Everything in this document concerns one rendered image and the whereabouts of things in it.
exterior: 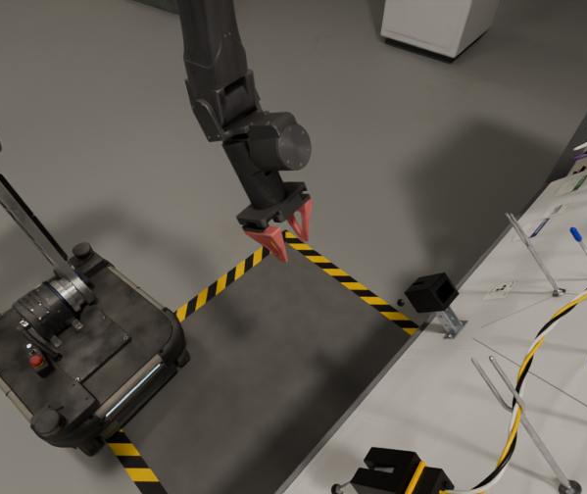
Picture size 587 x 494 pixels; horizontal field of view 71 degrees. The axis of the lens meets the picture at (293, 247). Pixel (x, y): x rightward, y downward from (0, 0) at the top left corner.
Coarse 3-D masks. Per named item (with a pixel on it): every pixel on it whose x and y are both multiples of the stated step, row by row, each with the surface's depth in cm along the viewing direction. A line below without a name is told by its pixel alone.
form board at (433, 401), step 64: (576, 192) 87; (512, 256) 79; (576, 256) 65; (512, 320) 61; (576, 320) 52; (384, 384) 67; (448, 384) 57; (576, 384) 44; (448, 448) 47; (576, 448) 37
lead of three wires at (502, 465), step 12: (516, 408) 33; (516, 420) 32; (516, 432) 32; (504, 456) 31; (504, 468) 31; (492, 480) 31; (444, 492) 33; (456, 492) 32; (468, 492) 31; (480, 492) 31
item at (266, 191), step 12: (240, 180) 59; (252, 180) 57; (264, 180) 57; (276, 180) 59; (252, 192) 59; (264, 192) 58; (276, 192) 59; (288, 192) 61; (300, 192) 62; (252, 204) 61; (264, 204) 59; (276, 204) 59; (240, 216) 61; (252, 216) 60; (264, 216) 58
